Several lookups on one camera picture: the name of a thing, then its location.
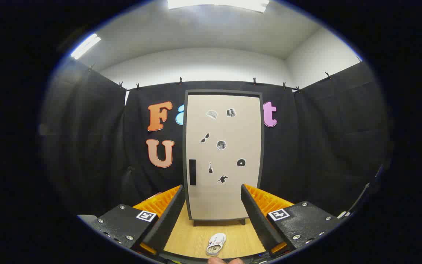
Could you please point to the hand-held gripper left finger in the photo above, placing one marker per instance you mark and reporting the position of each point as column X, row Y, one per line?
column 167, row 220

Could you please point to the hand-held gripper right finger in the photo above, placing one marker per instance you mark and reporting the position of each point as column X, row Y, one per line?
column 258, row 220

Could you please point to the white shoe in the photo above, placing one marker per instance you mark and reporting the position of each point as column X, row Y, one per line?
column 216, row 244

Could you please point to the grey shoe cabinet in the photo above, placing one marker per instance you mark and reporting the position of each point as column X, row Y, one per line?
column 222, row 92

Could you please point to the black backdrop cloth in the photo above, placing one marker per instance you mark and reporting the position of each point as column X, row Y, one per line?
column 306, row 146

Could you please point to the narrow ceiling light strip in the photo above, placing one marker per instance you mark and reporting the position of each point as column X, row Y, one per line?
column 85, row 46

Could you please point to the wide ceiling light panel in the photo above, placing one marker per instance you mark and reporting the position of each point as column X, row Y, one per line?
column 214, row 3

